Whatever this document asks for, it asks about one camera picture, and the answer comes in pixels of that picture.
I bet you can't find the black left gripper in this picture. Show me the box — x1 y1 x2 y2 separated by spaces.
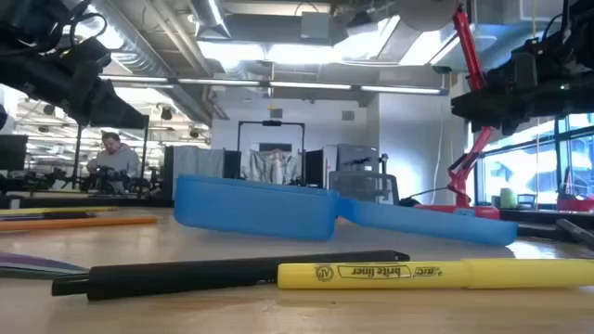
0 37 149 131

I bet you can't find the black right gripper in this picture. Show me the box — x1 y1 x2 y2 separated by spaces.
450 27 594 136

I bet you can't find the yellow pencil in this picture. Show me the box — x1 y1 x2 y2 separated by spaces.
0 206 118 217

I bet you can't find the orange pencil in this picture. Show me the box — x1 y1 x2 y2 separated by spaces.
0 215 160 233

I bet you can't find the yellow highlighter marker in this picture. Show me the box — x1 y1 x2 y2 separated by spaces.
277 258 594 291

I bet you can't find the blue translucent plastic supply box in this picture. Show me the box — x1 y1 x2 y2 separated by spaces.
174 173 519 248

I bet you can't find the long black pen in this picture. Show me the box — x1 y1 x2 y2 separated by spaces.
50 250 411 302

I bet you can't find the white ceiling light tube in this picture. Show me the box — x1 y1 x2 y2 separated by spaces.
360 84 443 96
268 81 354 92
97 73 175 91
176 77 263 88

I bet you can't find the person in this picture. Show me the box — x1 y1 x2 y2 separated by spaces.
85 131 142 194

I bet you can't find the red desk lamp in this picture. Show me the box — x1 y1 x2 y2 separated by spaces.
397 0 503 221

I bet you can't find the green container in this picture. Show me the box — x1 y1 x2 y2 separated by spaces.
499 186 519 211

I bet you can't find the grey partition panel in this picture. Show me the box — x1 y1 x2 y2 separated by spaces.
162 145 226 201

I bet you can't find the dark computer monitor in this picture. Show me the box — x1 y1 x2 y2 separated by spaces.
0 134 30 173

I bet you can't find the red tub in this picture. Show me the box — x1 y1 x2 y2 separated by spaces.
556 196 594 213

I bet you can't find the grey metal cabinet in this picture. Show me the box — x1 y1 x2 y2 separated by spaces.
324 143 380 175

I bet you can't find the office swivel chair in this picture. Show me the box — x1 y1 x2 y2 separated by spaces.
328 170 401 206

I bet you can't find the silver foil cover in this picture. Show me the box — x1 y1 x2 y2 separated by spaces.
247 148 301 185

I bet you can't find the black metal rig frame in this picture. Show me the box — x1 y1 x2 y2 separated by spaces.
71 113 150 197
236 120 306 187

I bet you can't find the black aluminium table frame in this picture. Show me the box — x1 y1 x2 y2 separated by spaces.
0 192 594 229

